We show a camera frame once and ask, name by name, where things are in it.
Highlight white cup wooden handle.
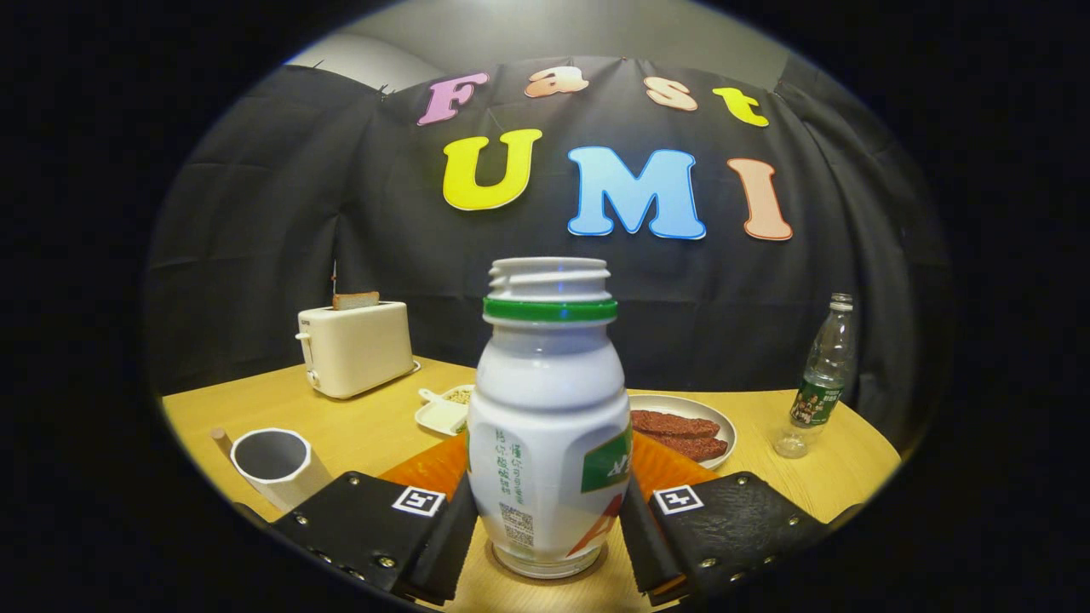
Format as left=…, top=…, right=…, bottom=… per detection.
left=211, top=427, right=335, bottom=513

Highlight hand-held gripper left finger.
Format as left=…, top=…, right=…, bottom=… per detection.
left=234, top=433, right=479, bottom=607

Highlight white juice bottle green collar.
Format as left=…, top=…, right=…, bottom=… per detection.
left=466, top=256, right=635, bottom=581

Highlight cream toaster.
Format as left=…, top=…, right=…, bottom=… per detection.
left=295, top=300, right=420, bottom=400

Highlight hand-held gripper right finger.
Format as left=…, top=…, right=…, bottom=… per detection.
left=619, top=433, right=831, bottom=607

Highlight wooden table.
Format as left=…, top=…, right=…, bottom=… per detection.
left=162, top=356, right=902, bottom=613

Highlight black backdrop cloth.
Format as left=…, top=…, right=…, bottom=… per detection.
left=145, top=55, right=950, bottom=452

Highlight clear plastic water bottle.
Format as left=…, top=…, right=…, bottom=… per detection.
left=773, top=293, right=857, bottom=460

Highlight white divided dish with beans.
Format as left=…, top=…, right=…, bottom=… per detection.
left=414, top=384, right=475, bottom=437

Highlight reddish brown meat slice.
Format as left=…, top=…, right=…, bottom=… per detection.
left=651, top=434, right=730, bottom=462
left=631, top=410, right=721, bottom=439

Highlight white round plate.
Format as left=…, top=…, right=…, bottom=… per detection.
left=628, top=393, right=738, bottom=472

